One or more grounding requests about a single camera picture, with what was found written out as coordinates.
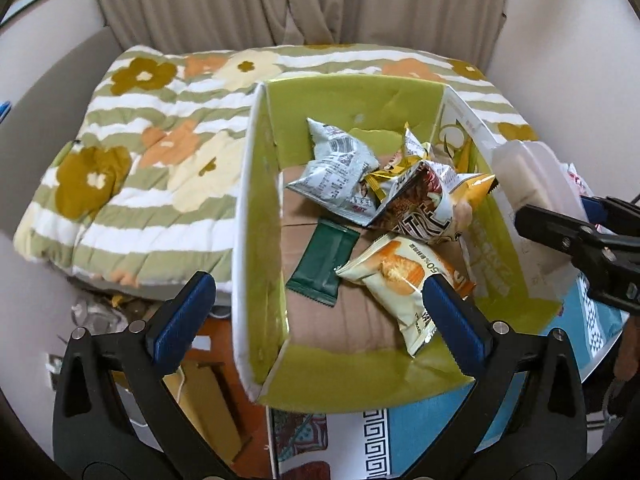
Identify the dark green snack packet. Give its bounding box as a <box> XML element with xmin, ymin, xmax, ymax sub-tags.
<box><xmin>286</xmin><ymin>220</ymin><xmax>360</xmax><ymax>307</ymax></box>

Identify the white brown chip bag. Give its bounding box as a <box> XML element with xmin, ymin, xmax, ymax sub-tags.
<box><xmin>367</xmin><ymin>160</ymin><xmax>499</xmax><ymax>247</ymax></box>

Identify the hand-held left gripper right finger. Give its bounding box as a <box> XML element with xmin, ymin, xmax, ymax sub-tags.
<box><xmin>415</xmin><ymin>274</ymin><xmax>588</xmax><ymax>478</ymax></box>

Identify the floral striped blanket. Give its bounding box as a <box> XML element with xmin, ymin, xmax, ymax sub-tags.
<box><xmin>12</xmin><ymin>44</ymin><xmax>541</xmax><ymax>293</ymax></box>

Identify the grey white snack packet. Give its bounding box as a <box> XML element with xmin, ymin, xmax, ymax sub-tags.
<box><xmin>285</xmin><ymin>117</ymin><xmax>381</xmax><ymax>226</ymax></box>

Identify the white orange snack packet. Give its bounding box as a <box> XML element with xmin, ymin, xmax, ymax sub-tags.
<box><xmin>335</xmin><ymin>234</ymin><xmax>476</xmax><ymax>358</ymax></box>

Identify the metal wall outlet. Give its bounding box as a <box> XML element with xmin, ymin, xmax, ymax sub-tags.
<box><xmin>46</xmin><ymin>352</ymin><xmax>64</xmax><ymax>391</ymax></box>

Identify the clear plastic container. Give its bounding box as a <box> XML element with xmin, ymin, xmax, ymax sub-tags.
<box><xmin>491</xmin><ymin>141</ymin><xmax>592</xmax><ymax>283</ymax></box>

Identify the silver yellow snack packet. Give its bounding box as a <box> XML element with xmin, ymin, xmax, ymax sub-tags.
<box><xmin>400</xmin><ymin>122</ymin><xmax>436</xmax><ymax>163</ymax></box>

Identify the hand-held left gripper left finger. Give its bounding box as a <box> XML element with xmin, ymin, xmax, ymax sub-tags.
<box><xmin>52</xmin><ymin>270</ymin><xmax>223</xmax><ymax>478</ymax></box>

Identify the green cardboard box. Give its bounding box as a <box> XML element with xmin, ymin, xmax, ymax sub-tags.
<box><xmin>230</xmin><ymin>72</ymin><xmax>583</xmax><ymax>416</ymax></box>

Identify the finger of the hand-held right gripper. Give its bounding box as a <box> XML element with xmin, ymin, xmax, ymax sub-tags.
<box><xmin>515</xmin><ymin>203</ymin><xmax>640</xmax><ymax>314</ymax></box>
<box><xmin>581</xmin><ymin>195</ymin><xmax>640</xmax><ymax>235</ymax></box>

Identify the teal patterned tablecloth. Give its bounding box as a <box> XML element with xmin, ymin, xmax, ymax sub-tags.
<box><xmin>265</xmin><ymin>260</ymin><xmax>632</xmax><ymax>480</ymax></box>

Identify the person's right hand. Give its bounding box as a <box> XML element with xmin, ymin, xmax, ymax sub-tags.
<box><xmin>616</xmin><ymin>326</ymin><xmax>640</xmax><ymax>382</ymax></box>

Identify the red white snack packet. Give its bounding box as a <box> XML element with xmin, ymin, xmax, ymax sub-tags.
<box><xmin>565</xmin><ymin>162</ymin><xmax>594</xmax><ymax>197</ymax></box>

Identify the flat brown cardboard piece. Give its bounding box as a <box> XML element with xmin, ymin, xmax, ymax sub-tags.
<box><xmin>180</xmin><ymin>360</ymin><xmax>253</xmax><ymax>467</ymax></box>

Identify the crumpled grey plastic bag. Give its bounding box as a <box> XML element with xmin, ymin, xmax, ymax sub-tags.
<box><xmin>70</xmin><ymin>291</ymin><xmax>132</xmax><ymax>333</ymax></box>

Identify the beige curtain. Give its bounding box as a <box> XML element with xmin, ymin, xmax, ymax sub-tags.
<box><xmin>87</xmin><ymin>0</ymin><xmax>511</xmax><ymax>68</ymax></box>

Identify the grey padded headboard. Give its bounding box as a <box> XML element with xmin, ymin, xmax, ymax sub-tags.
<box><xmin>0</xmin><ymin>26</ymin><xmax>123</xmax><ymax>241</ymax></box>

